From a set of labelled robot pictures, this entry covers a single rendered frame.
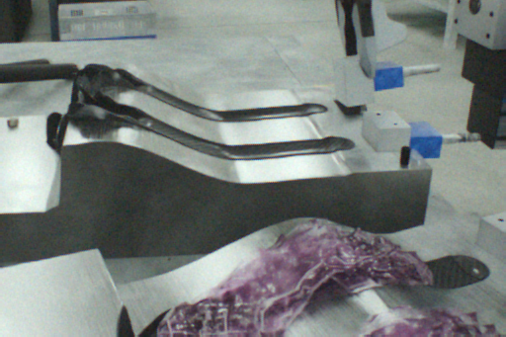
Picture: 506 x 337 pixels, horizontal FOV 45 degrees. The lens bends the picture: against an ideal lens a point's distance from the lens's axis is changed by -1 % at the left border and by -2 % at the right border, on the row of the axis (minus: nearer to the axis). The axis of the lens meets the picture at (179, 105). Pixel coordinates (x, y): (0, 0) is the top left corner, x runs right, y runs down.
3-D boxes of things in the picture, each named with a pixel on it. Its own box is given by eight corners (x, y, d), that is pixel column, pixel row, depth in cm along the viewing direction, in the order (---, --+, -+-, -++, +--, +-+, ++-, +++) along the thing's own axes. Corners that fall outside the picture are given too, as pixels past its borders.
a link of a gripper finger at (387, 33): (418, 70, 71) (404, -8, 71) (370, 78, 71) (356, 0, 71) (408, 71, 75) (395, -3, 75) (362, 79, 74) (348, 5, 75)
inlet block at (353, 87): (430, 83, 81) (428, 43, 79) (448, 91, 76) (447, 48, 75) (335, 98, 80) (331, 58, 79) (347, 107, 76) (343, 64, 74)
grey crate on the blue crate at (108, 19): (150, 22, 419) (150, 0, 414) (157, 37, 381) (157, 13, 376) (60, 26, 411) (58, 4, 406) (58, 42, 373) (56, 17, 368)
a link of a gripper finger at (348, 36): (390, 64, 80) (390, -3, 76) (347, 71, 80) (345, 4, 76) (381, 55, 83) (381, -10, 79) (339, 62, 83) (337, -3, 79)
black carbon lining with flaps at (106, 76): (320, 116, 81) (325, 46, 78) (361, 171, 66) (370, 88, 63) (55, 125, 79) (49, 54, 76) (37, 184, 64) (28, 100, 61)
